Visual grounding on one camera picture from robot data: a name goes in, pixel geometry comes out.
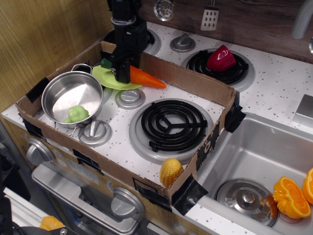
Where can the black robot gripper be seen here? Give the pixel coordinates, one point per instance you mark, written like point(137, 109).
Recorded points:
point(130, 39)

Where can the orange toy carrot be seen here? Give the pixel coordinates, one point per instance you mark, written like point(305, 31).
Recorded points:
point(138, 76)

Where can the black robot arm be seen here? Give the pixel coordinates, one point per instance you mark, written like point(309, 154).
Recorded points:
point(124, 12)

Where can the light green plastic plate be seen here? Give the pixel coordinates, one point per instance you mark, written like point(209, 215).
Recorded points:
point(107, 79)

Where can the silver stovetop knob upper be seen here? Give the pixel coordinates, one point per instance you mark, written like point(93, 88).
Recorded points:
point(130, 99)

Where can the silver stovetop knob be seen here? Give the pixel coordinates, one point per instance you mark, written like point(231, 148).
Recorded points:
point(130, 99)
point(182, 43)
point(95, 134)

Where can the silver rear stovetop knob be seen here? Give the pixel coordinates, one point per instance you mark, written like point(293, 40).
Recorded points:
point(182, 43)

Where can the hanging perforated ladle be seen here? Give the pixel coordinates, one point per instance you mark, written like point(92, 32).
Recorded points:
point(164, 10)

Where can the green toy vegetable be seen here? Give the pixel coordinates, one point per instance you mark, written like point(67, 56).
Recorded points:
point(76, 114)

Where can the front black coil burner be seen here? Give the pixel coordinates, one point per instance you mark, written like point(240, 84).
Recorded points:
point(173, 125)

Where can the silver stovetop knob lower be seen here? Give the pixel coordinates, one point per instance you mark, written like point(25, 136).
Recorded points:
point(95, 134)

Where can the hanging slotted spatula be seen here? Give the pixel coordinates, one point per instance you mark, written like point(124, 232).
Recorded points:
point(210, 17)

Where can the red toy pepper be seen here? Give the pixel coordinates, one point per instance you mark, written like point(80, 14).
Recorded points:
point(221, 60)

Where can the yellow toy corn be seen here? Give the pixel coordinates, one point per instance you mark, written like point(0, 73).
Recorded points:
point(170, 170)

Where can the rear right coil burner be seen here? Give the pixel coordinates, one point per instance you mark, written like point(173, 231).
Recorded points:
point(197, 62)

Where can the brown cardboard fence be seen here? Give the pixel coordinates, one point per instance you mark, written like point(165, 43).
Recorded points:
point(117, 158)

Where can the left silver oven knob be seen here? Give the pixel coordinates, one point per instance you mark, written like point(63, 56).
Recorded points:
point(38, 153)

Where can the silver oven knob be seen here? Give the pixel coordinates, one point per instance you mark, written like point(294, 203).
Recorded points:
point(125, 204)
point(38, 153)

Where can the right silver oven knob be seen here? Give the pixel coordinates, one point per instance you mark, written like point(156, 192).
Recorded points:
point(125, 204)

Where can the steel sink basin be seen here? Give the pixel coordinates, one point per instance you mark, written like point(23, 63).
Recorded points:
point(264, 151)

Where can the silver faucet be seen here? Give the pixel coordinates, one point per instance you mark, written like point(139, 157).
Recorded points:
point(302, 20)

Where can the yellow toy piece bottom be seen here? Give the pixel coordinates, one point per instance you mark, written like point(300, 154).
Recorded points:
point(50, 223)

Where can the steel pot lid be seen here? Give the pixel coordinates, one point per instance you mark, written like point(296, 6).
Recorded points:
point(250, 198)

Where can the grey square faucet base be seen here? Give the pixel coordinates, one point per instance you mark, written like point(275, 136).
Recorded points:
point(304, 112)

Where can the orange toy half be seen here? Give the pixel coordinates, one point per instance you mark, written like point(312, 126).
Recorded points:
point(290, 199)

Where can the orange toy piece right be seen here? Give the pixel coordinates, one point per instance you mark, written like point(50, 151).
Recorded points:
point(307, 187)

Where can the silver oven door handle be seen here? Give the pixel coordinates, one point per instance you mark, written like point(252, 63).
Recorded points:
point(88, 212)

